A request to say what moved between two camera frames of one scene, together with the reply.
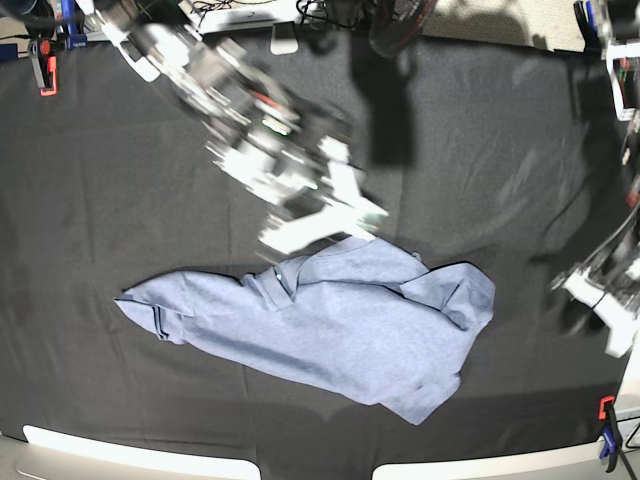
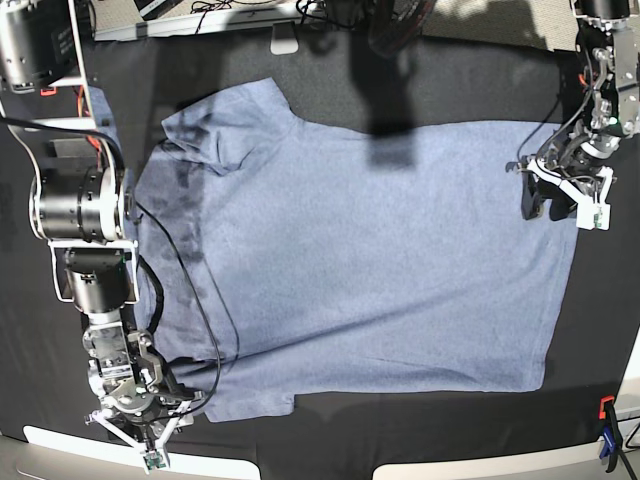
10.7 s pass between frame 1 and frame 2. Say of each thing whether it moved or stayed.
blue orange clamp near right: stayed
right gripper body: moved
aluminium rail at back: stayed
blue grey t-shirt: moved
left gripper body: moved
